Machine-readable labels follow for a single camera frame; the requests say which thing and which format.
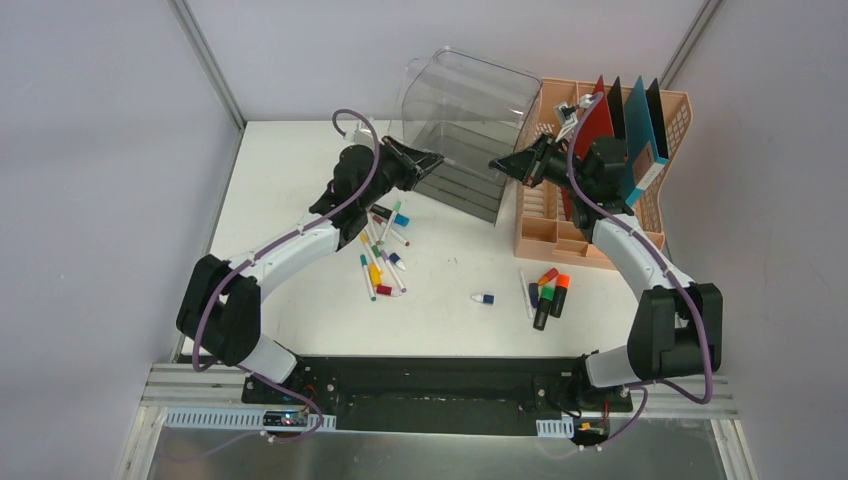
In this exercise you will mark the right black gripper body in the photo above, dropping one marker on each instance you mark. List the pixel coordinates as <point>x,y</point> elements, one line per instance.
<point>555,168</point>

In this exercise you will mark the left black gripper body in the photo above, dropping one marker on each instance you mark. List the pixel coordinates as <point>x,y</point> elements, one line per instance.
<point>396,166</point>

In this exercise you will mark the blue black marker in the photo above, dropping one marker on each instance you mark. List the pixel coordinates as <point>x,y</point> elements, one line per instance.
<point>388,213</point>

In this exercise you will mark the red folder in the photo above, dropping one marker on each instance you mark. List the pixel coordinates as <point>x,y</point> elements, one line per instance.
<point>598,123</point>

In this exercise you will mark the clear grey drawer box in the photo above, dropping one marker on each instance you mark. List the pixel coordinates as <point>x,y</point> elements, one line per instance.
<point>470,110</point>

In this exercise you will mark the teal notebook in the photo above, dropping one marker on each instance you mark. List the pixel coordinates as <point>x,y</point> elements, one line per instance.
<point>646,140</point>

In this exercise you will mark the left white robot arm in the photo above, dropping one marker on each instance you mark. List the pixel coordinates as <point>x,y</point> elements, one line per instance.
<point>221,308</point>

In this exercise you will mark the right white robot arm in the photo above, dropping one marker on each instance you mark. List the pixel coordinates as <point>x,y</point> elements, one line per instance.
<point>677,328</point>

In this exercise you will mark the green cap marker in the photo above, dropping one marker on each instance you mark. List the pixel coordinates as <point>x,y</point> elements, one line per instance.
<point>385,234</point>

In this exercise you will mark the brown marker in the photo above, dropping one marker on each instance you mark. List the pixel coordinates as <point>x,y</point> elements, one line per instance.
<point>392,231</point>

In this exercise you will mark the peach file organizer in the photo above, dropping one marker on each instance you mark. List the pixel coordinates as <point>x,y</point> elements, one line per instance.
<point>543,227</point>

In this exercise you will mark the purple marker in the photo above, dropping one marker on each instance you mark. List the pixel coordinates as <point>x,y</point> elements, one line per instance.
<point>392,271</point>

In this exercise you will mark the teal marker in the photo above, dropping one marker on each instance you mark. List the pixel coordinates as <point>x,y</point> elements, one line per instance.
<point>368,278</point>

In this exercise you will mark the small red-orange marker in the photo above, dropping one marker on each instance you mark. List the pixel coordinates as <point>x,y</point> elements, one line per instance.
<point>550,276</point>

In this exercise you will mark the orange highlighter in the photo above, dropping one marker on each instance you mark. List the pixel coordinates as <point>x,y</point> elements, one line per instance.
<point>560,294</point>

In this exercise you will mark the white pen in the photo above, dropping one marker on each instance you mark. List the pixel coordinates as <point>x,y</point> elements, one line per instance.
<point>524,284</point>

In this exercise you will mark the green highlighter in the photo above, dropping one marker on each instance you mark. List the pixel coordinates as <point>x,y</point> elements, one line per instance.
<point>543,308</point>

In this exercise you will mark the small blue cap bottle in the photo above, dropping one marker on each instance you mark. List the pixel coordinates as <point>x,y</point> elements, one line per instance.
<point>485,299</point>

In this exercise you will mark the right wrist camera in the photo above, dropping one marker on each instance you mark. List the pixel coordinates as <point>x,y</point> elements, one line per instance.
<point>567,116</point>

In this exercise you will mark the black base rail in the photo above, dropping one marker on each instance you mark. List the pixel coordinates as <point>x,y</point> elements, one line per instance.
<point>462,395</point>

